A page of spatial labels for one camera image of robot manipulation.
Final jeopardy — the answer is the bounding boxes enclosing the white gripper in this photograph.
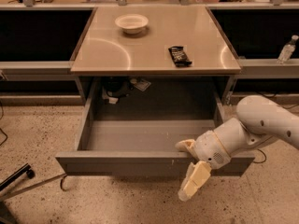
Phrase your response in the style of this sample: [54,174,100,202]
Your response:
[175,130,231,202]

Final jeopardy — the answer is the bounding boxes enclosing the black cable on floor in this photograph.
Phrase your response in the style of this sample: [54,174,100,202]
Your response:
[252,91,299,164]

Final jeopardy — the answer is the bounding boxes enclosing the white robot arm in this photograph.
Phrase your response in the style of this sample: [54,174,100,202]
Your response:
[176,95,299,202]

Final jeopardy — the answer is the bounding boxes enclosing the grey top drawer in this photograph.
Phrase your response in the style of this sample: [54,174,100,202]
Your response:
[55,77,256,177]

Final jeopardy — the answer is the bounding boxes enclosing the metal stand legs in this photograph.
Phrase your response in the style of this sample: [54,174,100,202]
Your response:
[0,162,69,224]

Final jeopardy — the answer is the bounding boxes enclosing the grey window ledge rail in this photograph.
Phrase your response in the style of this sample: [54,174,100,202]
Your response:
[0,59,299,81]

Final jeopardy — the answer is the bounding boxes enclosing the clear plastic water bottle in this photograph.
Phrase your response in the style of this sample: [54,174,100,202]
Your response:
[278,35,299,64]

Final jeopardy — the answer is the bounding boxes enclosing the white bowl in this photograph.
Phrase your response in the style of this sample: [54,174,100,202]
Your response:
[115,14,149,35]

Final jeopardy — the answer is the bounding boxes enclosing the grey drawer cabinet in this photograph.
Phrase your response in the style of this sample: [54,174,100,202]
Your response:
[68,4,242,107]

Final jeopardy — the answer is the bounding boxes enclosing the black snack bar wrapper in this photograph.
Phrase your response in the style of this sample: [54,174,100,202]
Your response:
[168,46,192,67]

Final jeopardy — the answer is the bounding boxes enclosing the black object inside drawer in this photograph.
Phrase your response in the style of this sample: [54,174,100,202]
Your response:
[101,77,134,105]

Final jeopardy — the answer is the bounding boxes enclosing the white card in drawer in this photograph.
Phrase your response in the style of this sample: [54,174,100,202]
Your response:
[135,79,151,91]

